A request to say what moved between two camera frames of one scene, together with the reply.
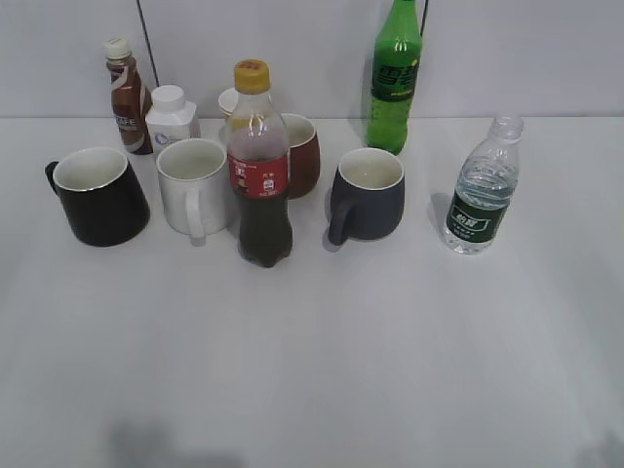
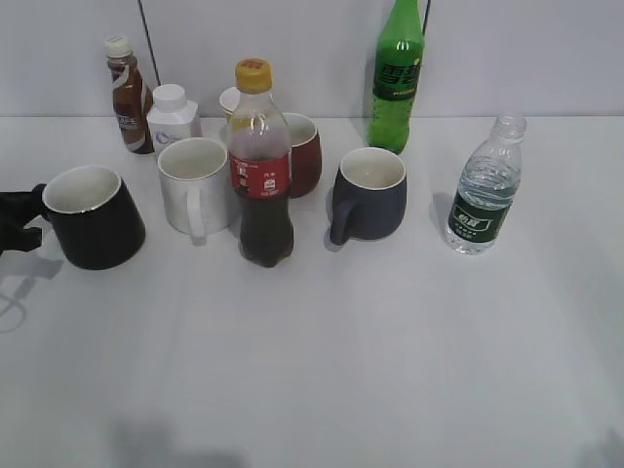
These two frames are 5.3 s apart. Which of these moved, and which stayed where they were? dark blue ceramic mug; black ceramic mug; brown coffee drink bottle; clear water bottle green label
Moved: black ceramic mug
Stayed: dark blue ceramic mug; brown coffee drink bottle; clear water bottle green label
